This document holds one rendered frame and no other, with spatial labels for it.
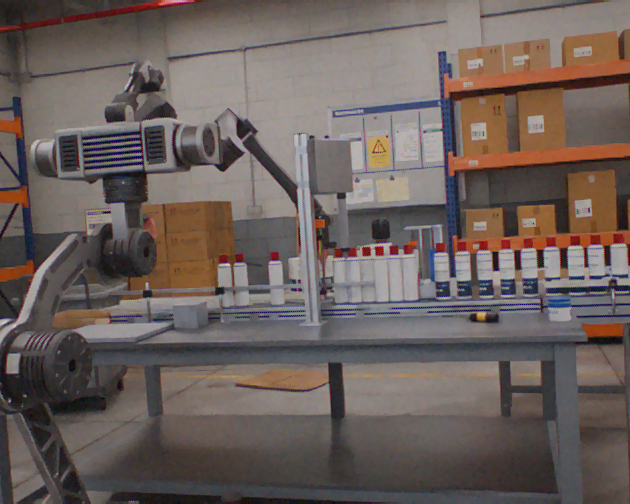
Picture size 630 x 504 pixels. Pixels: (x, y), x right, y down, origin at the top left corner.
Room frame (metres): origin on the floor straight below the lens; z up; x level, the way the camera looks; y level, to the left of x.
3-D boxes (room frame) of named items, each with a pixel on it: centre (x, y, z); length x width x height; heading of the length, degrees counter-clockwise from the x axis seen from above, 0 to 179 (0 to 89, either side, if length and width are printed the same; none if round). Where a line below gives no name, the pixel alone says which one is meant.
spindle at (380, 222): (3.21, -0.30, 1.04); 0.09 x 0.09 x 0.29
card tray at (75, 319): (2.94, 0.99, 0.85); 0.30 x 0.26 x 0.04; 75
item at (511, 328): (2.90, 0.10, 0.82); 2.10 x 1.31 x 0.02; 75
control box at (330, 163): (2.57, -0.06, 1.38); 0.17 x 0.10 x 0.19; 130
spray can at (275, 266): (2.72, 0.15, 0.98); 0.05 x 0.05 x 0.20
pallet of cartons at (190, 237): (6.50, 1.36, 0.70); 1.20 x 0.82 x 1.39; 80
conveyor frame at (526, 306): (2.68, 0.03, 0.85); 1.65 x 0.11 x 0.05; 75
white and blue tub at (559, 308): (2.26, -0.76, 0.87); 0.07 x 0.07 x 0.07
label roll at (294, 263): (3.18, 0.02, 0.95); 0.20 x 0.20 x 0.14
